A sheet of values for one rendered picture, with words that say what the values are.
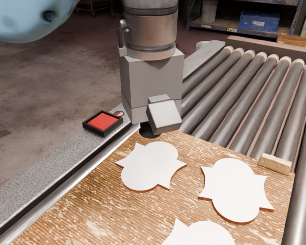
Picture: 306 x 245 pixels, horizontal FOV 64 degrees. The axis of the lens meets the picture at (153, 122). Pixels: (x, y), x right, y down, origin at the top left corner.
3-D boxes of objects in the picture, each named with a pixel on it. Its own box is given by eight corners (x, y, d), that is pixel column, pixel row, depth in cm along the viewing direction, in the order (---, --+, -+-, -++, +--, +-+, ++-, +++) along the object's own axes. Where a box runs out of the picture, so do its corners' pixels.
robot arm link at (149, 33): (187, 13, 31) (125, 18, 29) (184, 48, 34) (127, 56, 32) (164, 3, 37) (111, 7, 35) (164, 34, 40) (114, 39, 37)
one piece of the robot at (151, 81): (134, 47, 27) (139, 157, 36) (206, 39, 29) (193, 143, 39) (110, 21, 36) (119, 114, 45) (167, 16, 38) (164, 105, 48)
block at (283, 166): (256, 165, 51) (260, 155, 49) (258, 160, 52) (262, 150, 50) (288, 177, 48) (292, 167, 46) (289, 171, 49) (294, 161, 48)
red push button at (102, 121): (87, 127, 65) (86, 123, 64) (102, 116, 69) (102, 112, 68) (104, 134, 62) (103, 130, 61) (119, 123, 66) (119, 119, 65)
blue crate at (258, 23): (237, 28, 427) (240, 15, 414) (240, 23, 458) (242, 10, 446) (276, 32, 408) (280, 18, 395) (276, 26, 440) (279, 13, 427)
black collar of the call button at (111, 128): (82, 128, 64) (81, 122, 63) (102, 114, 70) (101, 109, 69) (104, 137, 61) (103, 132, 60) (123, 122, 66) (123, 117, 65)
